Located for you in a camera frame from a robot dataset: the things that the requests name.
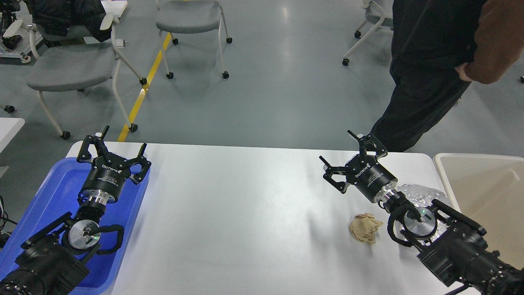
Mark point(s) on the blue plastic tray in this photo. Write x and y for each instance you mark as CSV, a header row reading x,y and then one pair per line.
x,y
58,195

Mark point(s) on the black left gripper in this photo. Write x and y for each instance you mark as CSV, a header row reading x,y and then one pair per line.
x,y
108,173

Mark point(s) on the grey chair middle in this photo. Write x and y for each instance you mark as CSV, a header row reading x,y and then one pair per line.
x,y
190,17

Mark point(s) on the silver foil bag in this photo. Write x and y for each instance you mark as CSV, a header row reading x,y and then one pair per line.
x,y
421,197

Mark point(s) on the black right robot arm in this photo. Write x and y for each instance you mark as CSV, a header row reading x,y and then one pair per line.
x,y
450,245

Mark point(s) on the crumpled brown paper ball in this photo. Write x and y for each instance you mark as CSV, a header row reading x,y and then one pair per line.
x,y
363,228

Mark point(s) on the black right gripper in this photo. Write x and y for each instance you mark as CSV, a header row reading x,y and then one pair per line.
x,y
363,171

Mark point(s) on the beige plastic bin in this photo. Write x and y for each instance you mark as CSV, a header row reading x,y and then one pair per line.
x,y
490,190

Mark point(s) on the white side table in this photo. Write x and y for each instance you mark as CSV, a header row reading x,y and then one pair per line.
x,y
9,127

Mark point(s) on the white equipment cart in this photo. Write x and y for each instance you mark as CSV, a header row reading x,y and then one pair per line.
x,y
19,37

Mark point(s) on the black jacket on chair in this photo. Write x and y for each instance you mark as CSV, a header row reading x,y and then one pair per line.
x,y
56,17

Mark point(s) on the person in dark clothes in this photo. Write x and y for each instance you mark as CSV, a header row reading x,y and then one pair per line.
x,y
440,47

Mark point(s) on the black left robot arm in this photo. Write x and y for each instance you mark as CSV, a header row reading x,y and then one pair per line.
x,y
73,236

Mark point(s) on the grey chair with jacket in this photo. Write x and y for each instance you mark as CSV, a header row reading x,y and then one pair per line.
x,y
75,67

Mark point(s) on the grey chair right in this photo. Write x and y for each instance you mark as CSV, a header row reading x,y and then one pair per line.
x,y
378,14

